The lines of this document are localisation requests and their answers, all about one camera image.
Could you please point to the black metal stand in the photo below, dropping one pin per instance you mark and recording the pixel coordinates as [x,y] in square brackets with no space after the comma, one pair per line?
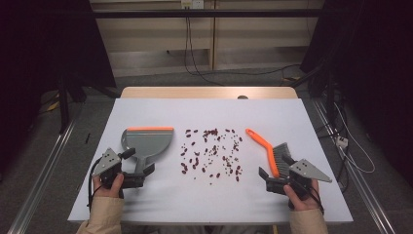
[64,107]
[330,97]

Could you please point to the white wall socket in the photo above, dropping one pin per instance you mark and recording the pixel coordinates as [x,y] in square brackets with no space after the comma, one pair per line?
[192,3]

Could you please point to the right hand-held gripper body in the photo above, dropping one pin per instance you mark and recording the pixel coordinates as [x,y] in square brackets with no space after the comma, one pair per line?
[305,170]

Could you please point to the dark curtain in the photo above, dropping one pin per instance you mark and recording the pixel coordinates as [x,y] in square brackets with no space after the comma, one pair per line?
[373,48]
[32,48]

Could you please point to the aluminium floor rail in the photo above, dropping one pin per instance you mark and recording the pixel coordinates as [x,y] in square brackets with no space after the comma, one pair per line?
[367,198]
[42,182]

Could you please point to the person's right hand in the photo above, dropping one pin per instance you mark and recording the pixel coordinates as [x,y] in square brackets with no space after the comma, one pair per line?
[305,204]

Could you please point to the white table cover sheet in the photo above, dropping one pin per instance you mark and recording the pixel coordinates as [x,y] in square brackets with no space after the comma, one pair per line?
[211,110]

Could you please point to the person's left hand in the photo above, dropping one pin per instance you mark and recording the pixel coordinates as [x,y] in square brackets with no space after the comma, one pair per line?
[113,190]

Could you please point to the red beans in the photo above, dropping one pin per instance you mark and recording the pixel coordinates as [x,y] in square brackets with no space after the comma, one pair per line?
[195,161]

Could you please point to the yellow floor object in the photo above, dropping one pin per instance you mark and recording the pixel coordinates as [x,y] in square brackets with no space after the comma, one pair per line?
[53,106]

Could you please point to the small black floor object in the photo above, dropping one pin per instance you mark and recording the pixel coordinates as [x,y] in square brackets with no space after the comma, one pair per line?
[87,138]

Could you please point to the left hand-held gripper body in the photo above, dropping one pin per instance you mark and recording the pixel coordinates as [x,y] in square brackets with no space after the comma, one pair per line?
[107,161]

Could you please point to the wooden table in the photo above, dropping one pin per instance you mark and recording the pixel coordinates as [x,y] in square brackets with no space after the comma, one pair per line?
[195,92]

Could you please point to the grey dustpan with orange edge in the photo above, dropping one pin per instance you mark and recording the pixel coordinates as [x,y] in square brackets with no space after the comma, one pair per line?
[149,143]

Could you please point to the white power strip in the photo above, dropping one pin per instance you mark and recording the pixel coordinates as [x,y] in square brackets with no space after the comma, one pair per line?
[342,142]

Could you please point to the black horizontal bar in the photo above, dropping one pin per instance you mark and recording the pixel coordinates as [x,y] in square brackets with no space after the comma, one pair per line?
[227,13]

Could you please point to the orange brush with grey bristles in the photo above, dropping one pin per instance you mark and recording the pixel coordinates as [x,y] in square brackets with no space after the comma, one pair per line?
[269,152]

